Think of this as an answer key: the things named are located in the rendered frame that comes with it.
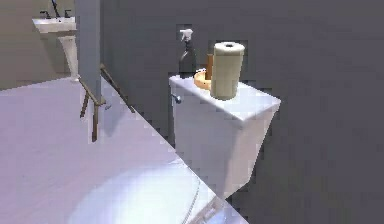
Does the dark grey spray bottle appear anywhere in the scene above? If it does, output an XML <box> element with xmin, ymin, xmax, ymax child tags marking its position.
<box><xmin>178</xmin><ymin>28</ymin><xmax>198</xmax><ymax>80</ymax></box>

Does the white toilet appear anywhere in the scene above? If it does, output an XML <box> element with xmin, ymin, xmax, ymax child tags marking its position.
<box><xmin>68</xmin><ymin>74</ymin><xmax>282</xmax><ymax>224</ymax></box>

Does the orange wooden roll holder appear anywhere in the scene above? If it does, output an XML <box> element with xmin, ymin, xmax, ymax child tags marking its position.
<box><xmin>193</xmin><ymin>53</ymin><xmax>215</xmax><ymax>91</ymax></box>

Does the cream paper towel roll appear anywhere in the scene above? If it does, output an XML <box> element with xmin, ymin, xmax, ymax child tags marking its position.
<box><xmin>210</xmin><ymin>41</ymin><xmax>246</xmax><ymax>101</ymax></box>

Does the brown wooden rack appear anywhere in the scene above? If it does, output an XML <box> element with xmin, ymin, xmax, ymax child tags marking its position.
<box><xmin>78</xmin><ymin>63</ymin><xmax>137</xmax><ymax>143</ymax></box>

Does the black sink faucet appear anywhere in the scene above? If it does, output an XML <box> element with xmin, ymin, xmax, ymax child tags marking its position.
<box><xmin>39</xmin><ymin>0</ymin><xmax>72</xmax><ymax>20</ymax></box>

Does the white pedestal sink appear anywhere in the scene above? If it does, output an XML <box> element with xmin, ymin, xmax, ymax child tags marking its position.
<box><xmin>32</xmin><ymin>16</ymin><xmax>81</xmax><ymax>82</ymax></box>

